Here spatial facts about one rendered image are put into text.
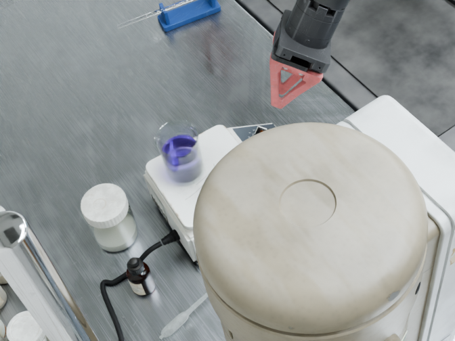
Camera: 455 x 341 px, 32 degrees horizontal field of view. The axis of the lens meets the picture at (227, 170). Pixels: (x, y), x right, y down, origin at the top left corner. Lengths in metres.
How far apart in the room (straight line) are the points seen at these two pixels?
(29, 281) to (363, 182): 0.15
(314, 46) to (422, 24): 0.88
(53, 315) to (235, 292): 0.08
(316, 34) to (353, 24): 0.87
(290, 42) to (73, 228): 0.39
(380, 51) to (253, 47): 0.56
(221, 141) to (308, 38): 0.18
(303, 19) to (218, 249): 0.65
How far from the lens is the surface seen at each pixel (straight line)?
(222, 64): 1.24
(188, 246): 1.00
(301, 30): 0.96
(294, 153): 0.36
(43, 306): 0.27
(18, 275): 0.25
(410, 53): 1.78
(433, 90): 1.71
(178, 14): 1.32
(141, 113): 1.20
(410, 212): 0.34
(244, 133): 1.07
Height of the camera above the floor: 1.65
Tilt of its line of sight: 54 degrees down
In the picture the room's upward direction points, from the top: 11 degrees counter-clockwise
